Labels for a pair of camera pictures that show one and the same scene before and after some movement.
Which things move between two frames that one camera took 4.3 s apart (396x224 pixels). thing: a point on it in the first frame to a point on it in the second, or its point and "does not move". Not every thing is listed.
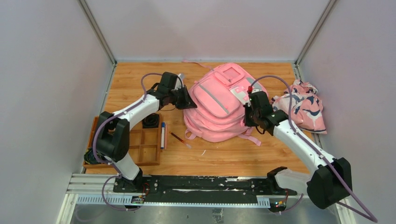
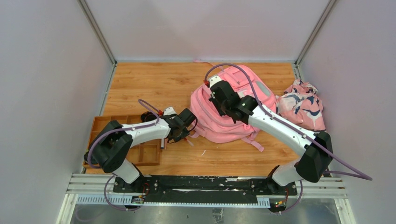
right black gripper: (248, 122) to (212, 98)
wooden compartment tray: (145, 146) does not move
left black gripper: (180, 97) to (188, 116)
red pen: (188, 145) to (186, 139)
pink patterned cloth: (307, 110) does not move
